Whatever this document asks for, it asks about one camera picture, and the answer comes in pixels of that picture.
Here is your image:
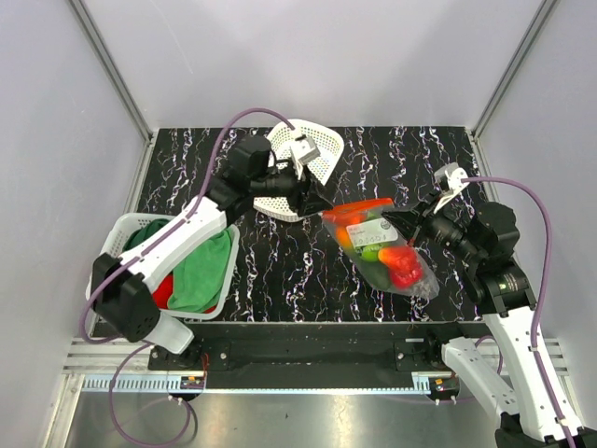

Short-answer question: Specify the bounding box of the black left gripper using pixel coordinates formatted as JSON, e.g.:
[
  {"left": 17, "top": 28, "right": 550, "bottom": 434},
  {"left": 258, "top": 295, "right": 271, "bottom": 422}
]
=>
[{"left": 252, "top": 160, "right": 334, "bottom": 217}]

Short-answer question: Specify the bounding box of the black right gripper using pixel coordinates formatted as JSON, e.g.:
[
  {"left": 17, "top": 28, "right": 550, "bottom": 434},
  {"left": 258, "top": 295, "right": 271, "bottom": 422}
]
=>
[{"left": 382, "top": 189, "right": 484, "bottom": 266}]

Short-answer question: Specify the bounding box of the clear zip top bag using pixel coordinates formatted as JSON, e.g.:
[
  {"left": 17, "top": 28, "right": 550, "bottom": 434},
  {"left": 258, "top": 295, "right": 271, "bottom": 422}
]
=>
[{"left": 321, "top": 198, "right": 439, "bottom": 300}]

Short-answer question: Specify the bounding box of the white perforated plastic basket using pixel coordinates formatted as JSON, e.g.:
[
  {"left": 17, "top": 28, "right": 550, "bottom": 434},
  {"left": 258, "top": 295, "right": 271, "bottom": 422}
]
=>
[{"left": 253, "top": 119, "right": 344, "bottom": 223}]

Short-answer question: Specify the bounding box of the orange fake mango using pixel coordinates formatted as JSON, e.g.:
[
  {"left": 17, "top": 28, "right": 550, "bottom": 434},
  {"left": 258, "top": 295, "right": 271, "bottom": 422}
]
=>
[{"left": 335, "top": 227, "right": 354, "bottom": 250}]

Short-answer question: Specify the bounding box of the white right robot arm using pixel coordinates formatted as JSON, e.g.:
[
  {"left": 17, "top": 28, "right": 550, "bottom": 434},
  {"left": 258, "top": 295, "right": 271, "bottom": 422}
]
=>
[{"left": 382, "top": 201, "right": 596, "bottom": 447}]

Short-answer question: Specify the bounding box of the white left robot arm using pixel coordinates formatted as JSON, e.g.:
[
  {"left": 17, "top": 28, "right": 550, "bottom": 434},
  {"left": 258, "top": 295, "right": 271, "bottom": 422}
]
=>
[{"left": 89, "top": 135, "right": 331, "bottom": 370}]

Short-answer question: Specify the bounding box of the red fake pepper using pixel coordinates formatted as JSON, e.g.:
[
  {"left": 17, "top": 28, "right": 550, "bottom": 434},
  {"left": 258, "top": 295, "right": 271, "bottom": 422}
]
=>
[{"left": 378, "top": 245, "right": 423, "bottom": 289}]

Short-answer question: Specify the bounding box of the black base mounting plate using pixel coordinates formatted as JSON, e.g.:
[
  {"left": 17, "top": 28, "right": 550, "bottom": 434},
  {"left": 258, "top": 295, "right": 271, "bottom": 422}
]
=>
[{"left": 148, "top": 322, "right": 488, "bottom": 393}]

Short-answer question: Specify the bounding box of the white basket with cloths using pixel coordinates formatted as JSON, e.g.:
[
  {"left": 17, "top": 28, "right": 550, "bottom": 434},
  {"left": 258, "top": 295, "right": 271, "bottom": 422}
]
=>
[{"left": 102, "top": 208, "right": 240, "bottom": 321}]

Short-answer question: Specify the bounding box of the red cloth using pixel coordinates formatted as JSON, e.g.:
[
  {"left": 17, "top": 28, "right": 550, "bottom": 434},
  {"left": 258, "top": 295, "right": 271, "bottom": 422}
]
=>
[{"left": 152, "top": 273, "right": 220, "bottom": 314}]

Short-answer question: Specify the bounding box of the dark green cloth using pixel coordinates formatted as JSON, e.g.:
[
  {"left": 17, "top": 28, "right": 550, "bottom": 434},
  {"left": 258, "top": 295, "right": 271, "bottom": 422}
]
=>
[{"left": 122, "top": 218, "right": 170, "bottom": 252}]

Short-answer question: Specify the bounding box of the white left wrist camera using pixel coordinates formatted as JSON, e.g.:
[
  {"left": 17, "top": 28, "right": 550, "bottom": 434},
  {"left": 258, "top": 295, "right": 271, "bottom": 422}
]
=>
[{"left": 290, "top": 134, "right": 320, "bottom": 179}]

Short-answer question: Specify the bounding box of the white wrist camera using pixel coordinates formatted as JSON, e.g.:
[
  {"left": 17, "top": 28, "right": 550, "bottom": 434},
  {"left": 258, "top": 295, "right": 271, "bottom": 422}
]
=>
[
  {"left": 290, "top": 134, "right": 320, "bottom": 179},
  {"left": 433, "top": 162, "right": 468, "bottom": 214}
]

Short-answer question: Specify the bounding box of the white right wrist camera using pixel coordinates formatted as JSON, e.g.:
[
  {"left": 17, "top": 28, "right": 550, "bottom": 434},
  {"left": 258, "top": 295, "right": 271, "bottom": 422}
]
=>
[{"left": 433, "top": 162, "right": 468, "bottom": 214}]

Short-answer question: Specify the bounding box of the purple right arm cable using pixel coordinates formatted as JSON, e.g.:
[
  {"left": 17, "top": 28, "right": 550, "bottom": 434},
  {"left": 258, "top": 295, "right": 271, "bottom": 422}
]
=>
[{"left": 459, "top": 175, "right": 577, "bottom": 448}]

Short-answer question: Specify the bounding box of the aluminium corner post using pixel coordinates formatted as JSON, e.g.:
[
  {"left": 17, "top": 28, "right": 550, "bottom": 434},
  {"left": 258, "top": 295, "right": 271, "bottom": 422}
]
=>
[
  {"left": 471, "top": 0, "right": 560, "bottom": 139},
  {"left": 66, "top": 0, "right": 153, "bottom": 143}
]

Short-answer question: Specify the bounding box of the aluminium rail frame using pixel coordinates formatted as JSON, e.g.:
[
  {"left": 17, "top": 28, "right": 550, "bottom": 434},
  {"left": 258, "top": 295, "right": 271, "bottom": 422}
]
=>
[{"left": 45, "top": 322, "right": 583, "bottom": 447}]

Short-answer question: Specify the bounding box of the left aluminium corner post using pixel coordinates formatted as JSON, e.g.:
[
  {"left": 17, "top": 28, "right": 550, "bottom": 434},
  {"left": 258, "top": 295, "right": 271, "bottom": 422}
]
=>
[{"left": 66, "top": 0, "right": 153, "bottom": 143}]

